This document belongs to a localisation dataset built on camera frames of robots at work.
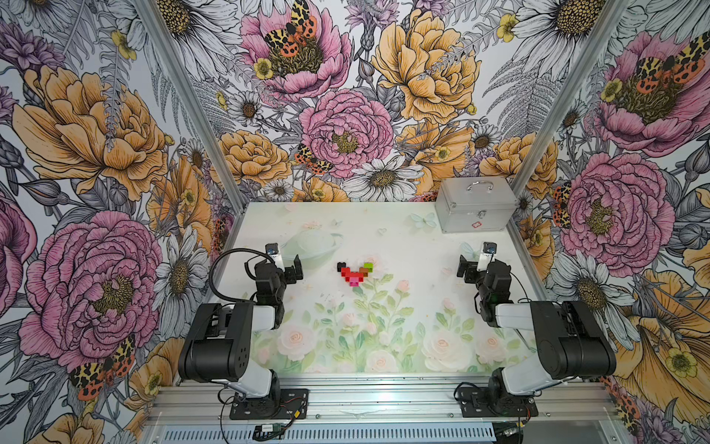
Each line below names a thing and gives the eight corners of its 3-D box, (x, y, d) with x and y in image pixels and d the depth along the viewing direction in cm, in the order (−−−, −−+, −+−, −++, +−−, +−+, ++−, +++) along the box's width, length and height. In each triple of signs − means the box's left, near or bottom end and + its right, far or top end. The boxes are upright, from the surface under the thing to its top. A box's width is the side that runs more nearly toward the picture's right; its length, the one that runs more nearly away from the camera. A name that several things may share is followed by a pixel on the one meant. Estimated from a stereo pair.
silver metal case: (441, 236, 114) (451, 204, 101) (433, 201, 128) (441, 169, 114) (504, 236, 114) (523, 204, 101) (490, 201, 128) (505, 169, 114)
